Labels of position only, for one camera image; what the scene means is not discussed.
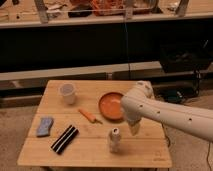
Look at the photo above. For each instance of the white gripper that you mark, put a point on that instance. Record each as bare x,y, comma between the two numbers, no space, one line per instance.
134,127

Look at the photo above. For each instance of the black white striped block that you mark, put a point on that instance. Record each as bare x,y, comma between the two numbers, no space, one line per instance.
63,141

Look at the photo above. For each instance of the wooden table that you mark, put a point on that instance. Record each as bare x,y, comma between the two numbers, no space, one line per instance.
90,148

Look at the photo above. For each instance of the orange object on shelf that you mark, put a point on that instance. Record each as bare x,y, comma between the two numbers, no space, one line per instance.
107,7

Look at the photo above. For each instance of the translucent plastic cup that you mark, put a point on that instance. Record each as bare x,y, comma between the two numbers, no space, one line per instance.
67,91

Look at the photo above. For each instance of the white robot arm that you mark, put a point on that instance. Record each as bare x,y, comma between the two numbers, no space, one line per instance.
139,103

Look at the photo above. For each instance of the blue sponge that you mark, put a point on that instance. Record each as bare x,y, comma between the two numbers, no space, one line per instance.
44,127

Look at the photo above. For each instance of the orange toy carrot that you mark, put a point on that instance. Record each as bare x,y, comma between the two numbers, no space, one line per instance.
89,116

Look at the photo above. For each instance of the black box on right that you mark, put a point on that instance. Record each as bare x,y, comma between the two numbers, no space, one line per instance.
184,57

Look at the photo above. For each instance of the orange bowl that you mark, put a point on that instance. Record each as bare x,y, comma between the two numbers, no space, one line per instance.
110,107

